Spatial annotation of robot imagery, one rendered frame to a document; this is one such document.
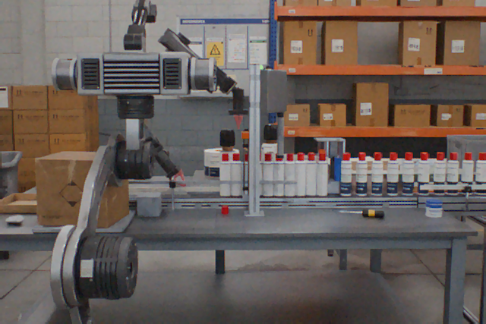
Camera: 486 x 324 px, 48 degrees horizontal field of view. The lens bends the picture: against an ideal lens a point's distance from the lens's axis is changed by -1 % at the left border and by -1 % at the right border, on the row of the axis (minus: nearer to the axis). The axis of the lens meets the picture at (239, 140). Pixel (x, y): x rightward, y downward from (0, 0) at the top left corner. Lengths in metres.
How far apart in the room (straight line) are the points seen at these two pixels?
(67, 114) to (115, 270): 4.36
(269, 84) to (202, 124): 4.70
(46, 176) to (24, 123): 3.72
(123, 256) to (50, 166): 0.79
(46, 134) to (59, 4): 2.16
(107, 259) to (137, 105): 0.63
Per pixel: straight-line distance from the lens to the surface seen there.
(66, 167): 2.23
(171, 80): 1.95
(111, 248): 1.60
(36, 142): 5.96
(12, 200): 2.92
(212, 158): 3.08
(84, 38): 7.34
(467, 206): 2.76
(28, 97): 5.95
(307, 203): 2.58
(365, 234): 2.23
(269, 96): 2.39
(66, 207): 2.27
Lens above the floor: 1.42
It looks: 6 degrees down
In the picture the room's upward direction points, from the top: straight up
